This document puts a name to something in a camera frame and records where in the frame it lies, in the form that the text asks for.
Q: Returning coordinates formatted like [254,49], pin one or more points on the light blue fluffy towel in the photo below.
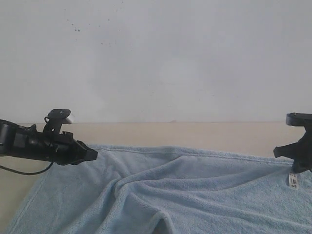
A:
[167,190]

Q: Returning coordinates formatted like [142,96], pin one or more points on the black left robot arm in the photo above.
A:
[13,138]

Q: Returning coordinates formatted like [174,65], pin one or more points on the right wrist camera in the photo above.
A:
[299,119]

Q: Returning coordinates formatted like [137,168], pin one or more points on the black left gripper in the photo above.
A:
[61,149]

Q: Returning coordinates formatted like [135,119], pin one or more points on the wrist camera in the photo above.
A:
[299,119]
[55,119]

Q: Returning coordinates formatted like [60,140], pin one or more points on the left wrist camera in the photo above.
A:
[55,119]

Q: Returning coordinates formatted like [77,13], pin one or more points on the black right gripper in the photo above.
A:
[301,151]

